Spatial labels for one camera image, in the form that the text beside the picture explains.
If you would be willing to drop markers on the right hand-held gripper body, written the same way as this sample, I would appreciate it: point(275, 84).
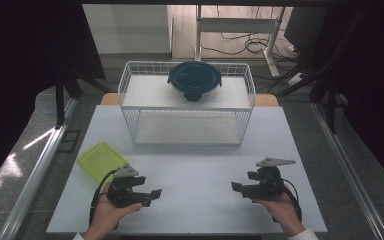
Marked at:
point(268, 186)

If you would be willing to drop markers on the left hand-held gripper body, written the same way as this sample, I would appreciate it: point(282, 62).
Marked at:
point(123, 193)

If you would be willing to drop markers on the round container with dark lid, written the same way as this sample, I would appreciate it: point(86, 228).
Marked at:
point(194, 80)

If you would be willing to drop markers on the person's left hand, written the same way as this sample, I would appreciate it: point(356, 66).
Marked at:
point(108, 216)

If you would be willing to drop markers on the person's right hand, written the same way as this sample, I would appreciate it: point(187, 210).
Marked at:
point(281, 211)

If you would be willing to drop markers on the yellow-green plastic container lid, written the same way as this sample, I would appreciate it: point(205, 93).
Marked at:
point(96, 160)

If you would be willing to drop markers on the wooden table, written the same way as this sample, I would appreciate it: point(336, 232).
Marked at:
point(266, 100)

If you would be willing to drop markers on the white power strip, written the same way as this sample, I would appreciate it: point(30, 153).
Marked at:
point(295, 79)

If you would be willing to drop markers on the black metal stand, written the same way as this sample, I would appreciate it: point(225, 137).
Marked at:
point(60, 100)
point(330, 93)

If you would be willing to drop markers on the black curtain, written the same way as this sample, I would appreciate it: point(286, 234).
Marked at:
point(380, 83)
point(23, 66)

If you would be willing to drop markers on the white cabinet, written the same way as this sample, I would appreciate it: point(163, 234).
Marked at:
point(126, 28)

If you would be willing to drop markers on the aluminium rail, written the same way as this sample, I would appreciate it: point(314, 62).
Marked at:
point(350, 173)
point(35, 180)

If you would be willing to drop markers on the white metal desk frame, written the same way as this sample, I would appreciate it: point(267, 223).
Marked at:
point(236, 25)

